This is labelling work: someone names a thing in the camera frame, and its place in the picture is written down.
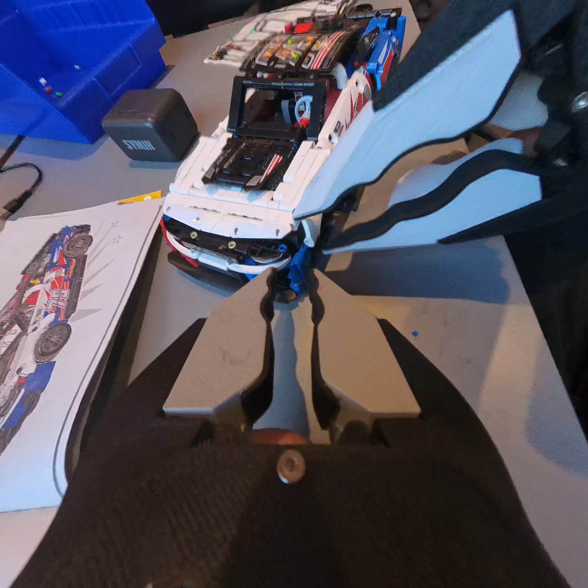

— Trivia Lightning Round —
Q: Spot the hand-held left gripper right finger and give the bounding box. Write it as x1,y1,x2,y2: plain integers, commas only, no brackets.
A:
308,270,422,431

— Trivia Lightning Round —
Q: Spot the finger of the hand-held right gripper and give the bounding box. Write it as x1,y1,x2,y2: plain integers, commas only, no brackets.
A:
321,152,545,255
293,10,523,220

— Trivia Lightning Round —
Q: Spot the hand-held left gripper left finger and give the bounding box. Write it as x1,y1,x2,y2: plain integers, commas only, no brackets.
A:
162,268,277,426

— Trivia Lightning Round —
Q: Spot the toy brick race car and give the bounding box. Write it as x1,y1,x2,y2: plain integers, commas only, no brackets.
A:
160,7,408,305

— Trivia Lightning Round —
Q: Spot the grey desk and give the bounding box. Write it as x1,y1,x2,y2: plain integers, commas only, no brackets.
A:
0,18,588,588

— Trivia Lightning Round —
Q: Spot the person's right hand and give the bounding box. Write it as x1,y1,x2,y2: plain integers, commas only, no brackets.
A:
520,128,544,160

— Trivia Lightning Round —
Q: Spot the person's left hand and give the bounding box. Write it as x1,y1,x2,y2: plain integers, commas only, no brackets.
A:
251,429,311,446

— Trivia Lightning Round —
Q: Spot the race car instruction booklet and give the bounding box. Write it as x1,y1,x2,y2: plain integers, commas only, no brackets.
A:
0,200,164,513

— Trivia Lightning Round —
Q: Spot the yellow leaflet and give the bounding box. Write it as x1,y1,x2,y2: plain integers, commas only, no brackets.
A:
117,189,163,205

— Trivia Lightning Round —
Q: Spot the sticker sheet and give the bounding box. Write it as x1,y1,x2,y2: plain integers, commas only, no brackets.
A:
204,0,359,66

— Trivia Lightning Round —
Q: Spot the black rounded device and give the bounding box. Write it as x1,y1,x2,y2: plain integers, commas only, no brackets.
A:
102,88,199,163

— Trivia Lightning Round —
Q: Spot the blue plastic bin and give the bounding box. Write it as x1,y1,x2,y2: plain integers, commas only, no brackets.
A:
0,0,167,144

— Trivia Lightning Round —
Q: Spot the short black plug cable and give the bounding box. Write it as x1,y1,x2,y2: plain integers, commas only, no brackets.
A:
0,135,43,219

